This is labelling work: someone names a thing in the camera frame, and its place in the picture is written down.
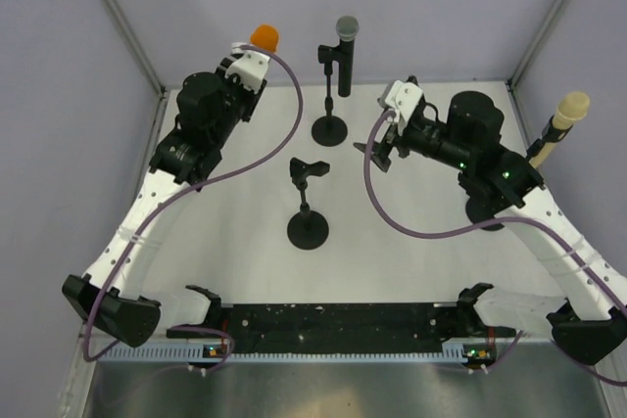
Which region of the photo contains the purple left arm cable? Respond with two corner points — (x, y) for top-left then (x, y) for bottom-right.
(81, 44), (304, 374)

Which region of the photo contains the black microphone stand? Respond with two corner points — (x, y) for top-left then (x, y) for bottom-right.
(287, 158), (330, 251)
(312, 45), (348, 147)
(458, 143), (545, 223)

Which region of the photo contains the aluminium frame post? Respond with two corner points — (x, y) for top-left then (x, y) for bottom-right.
(100, 0), (166, 97)
(506, 0), (571, 93)

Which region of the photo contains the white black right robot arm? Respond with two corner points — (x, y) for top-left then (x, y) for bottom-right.
(360, 76), (626, 366)

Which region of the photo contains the black microphone silver grille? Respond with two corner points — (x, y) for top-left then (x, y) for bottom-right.
(336, 16), (360, 98)

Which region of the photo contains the aluminium frame post left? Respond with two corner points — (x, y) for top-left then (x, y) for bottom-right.
(100, 0), (166, 97)

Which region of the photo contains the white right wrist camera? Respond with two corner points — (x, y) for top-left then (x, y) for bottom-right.
(378, 80), (424, 136)

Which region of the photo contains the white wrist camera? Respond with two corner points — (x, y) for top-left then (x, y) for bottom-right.
(225, 42), (270, 94)
(378, 80), (424, 136)

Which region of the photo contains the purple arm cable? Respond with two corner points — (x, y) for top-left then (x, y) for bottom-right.
(81, 44), (304, 374)
(364, 112), (627, 386)

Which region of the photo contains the beige microphone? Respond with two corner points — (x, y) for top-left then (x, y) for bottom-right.
(527, 91), (590, 168)

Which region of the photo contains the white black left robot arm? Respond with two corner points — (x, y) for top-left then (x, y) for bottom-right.
(62, 51), (270, 347)

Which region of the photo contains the grey slotted cable duct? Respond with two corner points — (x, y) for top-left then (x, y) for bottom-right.
(100, 341), (496, 365)

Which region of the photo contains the aluminium frame post right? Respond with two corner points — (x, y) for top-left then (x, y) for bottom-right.
(506, 0), (571, 93)

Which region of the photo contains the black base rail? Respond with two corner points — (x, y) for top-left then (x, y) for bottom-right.
(166, 302), (520, 355)

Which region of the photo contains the orange microphone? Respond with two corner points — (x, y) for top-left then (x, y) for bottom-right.
(250, 23), (280, 53)

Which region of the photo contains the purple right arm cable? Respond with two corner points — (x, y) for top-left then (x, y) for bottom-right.
(364, 112), (627, 386)

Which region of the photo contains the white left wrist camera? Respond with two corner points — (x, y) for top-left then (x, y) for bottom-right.
(225, 42), (270, 94)

